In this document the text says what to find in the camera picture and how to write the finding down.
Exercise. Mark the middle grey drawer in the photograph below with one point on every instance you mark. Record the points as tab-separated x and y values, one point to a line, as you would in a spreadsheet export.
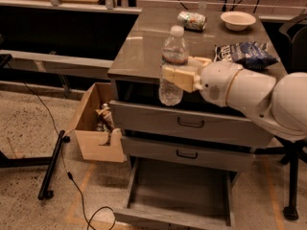
202	157

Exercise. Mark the black chair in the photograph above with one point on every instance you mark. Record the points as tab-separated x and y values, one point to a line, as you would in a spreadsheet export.
292	102

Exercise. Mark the bottom grey open drawer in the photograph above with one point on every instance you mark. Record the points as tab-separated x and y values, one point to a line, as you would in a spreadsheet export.
171	196

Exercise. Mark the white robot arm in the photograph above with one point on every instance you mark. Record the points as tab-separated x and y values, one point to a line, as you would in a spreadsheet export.
254	95

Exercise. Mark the top grey drawer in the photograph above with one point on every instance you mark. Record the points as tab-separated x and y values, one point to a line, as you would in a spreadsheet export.
196	125

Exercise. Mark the black table leg base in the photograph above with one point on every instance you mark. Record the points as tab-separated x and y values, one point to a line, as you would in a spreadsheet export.
45	192

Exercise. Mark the clear plastic water bottle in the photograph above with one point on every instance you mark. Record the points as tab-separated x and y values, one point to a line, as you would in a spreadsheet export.
174	52

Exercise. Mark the cardboard box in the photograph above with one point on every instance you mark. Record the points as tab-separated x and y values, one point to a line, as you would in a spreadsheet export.
92	143

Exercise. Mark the brown trash in box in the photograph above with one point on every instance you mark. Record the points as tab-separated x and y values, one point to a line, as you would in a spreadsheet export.
105	123

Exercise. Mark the crushed green soda can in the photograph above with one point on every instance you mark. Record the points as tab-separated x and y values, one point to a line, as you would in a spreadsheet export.
192	21

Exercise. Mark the grey drawer cabinet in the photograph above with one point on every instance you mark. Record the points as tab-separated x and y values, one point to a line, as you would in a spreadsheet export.
134	75

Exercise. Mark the white paper bowl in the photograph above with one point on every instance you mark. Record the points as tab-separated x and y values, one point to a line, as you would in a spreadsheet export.
237	21

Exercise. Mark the blue chip bag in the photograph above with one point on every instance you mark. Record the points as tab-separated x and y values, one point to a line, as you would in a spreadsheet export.
252	55

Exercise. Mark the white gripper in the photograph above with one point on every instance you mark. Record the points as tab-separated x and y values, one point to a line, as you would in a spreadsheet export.
215	82

